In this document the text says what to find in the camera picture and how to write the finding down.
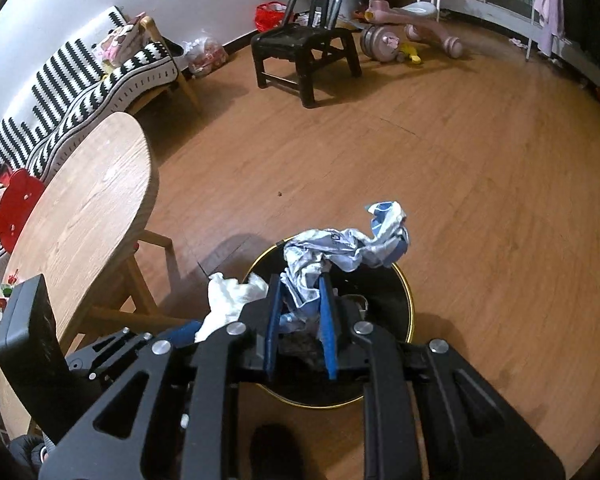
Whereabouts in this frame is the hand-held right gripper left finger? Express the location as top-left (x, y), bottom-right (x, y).
top-left (39, 277), bottom-right (283, 480)

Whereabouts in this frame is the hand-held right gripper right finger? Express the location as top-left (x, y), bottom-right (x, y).
top-left (320, 277), bottom-right (566, 480)

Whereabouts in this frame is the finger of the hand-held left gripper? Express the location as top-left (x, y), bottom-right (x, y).
top-left (65, 322), bottom-right (203, 387)

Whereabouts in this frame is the white paper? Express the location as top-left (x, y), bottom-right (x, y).
top-left (194, 272), bottom-right (270, 345)

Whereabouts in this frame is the black round trash bin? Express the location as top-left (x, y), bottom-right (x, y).
top-left (242, 240), bottom-right (415, 408)

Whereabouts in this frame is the blue white wrapper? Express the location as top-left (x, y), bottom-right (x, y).
top-left (278, 201), bottom-right (411, 333)

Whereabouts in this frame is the red plastic chair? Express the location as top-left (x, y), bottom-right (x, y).
top-left (0, 167), bottom-right (46, 253)

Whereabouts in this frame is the clear bag with packets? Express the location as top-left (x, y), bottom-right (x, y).
top-left (182, 35), bottom-right (229, 77)

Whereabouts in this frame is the black wooden chair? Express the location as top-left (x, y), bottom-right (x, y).
top-left (250, 0), bottom-right (363, 108)

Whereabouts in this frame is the pink cartoon pillow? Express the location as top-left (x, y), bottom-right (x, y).
top-left (92, 12), bottom-right (148, 68)

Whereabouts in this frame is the red plastic shopping bag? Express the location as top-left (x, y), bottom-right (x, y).
top-left (255, 2), bottom-right (293, 31)

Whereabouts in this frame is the pink child tricycle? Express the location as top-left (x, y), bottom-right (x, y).
top-left (350, 0), bottom-right (465, 64)

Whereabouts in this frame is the pink hanging garment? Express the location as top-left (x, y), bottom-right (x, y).
top-left (532, 0), bottom-right (566, 56)

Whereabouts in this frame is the wooden frame sofa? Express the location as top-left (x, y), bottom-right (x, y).
top-left (0, 6), bottom-right (203, 271)

